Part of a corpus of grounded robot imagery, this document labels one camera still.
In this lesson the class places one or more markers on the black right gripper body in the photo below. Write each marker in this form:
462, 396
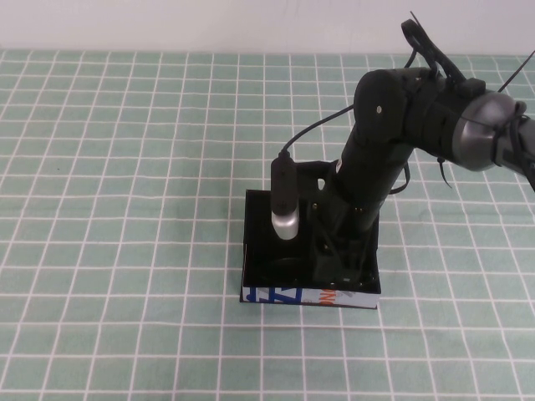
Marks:
334, 242

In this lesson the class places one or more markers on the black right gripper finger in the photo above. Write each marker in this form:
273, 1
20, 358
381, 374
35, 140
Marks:
326, 277
357, 280

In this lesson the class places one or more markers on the black glasses case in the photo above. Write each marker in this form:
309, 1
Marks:
259, 234

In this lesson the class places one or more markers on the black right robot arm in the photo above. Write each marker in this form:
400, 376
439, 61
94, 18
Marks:
376, 125

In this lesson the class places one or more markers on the green white checked tablecloth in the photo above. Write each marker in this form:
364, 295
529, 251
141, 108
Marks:
125, 125

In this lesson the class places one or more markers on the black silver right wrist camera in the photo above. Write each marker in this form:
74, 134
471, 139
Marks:
285, 196

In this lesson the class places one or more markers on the black right camera mount bracket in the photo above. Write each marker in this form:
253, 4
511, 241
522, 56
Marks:
311, 175

